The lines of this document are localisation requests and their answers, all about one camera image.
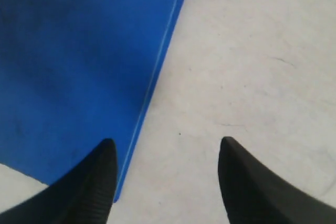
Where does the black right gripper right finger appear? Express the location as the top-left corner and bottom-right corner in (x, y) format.
(218, 136), (335, 223)

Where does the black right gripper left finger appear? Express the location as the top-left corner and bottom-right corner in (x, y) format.
(1, 138), (117, 223)

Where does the blue ring binder notebook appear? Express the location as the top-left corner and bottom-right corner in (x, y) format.
(1, 0), (184, 197)

